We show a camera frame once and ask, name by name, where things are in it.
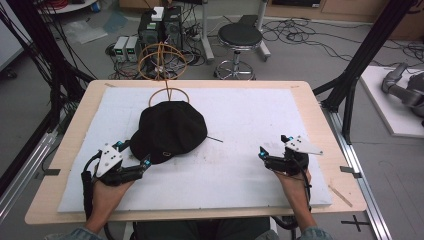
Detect aluminium rail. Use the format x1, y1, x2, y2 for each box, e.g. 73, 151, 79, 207
0, 131, 59, 219
324, 108, 394, 240

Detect thin wooden stick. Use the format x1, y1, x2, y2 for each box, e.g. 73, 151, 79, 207
328, 184, 354, 208

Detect tangle of black floor cables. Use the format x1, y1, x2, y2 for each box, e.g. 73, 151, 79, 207
259, 18, 424, 68

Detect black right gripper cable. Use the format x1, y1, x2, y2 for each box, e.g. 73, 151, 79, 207
271, 159, 314, 240

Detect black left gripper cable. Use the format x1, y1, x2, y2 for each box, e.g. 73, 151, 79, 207
80, 150, 116, 240

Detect white foam mat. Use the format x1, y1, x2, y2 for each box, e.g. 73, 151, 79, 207
57, 87, 333, 214

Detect person's left hand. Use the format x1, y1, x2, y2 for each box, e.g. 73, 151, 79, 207
89, 179, 135, 216

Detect grey bench power supply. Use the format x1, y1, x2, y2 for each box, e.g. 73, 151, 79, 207
125, 35, 140, 63
113, 35, 130, 63

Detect wooden ring hat stand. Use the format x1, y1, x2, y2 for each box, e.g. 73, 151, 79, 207
137, 41, 191, 108

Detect grey table leg frame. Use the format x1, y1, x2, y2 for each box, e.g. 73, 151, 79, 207
198, 0, 272, 64

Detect person's dark trouser legs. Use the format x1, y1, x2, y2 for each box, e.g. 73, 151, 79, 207
131, 217, 272, 240

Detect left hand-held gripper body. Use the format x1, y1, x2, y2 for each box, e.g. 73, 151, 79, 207
94, 143, 145, 187

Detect person's right hand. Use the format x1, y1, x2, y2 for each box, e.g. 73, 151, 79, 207
273, 168, 313, 209

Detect white floor platform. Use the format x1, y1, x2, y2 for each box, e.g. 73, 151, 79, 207
359, 65, 424, 139

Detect black computer tower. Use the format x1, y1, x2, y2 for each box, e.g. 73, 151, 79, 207
137, 5, 184, 51

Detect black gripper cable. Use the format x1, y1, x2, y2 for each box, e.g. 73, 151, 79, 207
271, 159, 314, 240
80, 150, 116, 240

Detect black cap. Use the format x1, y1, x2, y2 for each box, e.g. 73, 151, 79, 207
129, 100, 209, 165

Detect black metal frame stand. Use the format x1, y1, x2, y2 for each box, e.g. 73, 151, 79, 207
0, 0, 98, 198
312, 0, 419, 145

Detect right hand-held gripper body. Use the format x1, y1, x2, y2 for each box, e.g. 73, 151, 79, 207
264, 134, 324, 177

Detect black round stool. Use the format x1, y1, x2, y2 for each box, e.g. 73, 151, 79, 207
213, 22, 264, 81

